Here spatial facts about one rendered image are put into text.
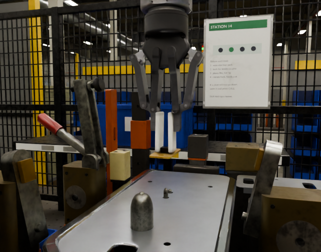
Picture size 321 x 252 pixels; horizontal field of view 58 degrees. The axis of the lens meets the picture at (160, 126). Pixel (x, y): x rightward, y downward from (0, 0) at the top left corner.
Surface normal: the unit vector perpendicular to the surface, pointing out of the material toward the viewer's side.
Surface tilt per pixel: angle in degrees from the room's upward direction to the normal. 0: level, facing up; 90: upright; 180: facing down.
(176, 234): 0
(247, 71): 90
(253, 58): 90
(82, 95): 90
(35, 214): 78
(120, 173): 90
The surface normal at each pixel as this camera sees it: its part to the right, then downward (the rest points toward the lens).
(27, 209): 0.94, -0.18
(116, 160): -0.29, 0.09
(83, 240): 0.00, -1.00
